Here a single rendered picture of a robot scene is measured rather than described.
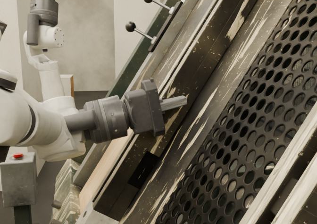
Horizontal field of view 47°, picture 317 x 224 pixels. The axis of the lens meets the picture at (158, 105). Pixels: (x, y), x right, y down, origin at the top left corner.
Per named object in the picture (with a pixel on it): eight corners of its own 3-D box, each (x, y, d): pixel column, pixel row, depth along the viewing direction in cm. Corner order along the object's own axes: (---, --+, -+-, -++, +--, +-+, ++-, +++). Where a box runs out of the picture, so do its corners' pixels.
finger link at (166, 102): (187, 101, 76) (159, 108, 75) (183, 98, 79) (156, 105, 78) (186, 94, 76) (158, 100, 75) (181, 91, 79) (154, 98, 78)
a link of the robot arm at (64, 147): (61, 161, 76) (32, 163, 62) (51, 120, 77) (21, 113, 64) (90, 153, 75) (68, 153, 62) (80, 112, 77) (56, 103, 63)
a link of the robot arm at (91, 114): (108, 143, 78) (55, 156, 76) (96, 95, 80) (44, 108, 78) (109, 137, 67) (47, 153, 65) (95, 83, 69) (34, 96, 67)
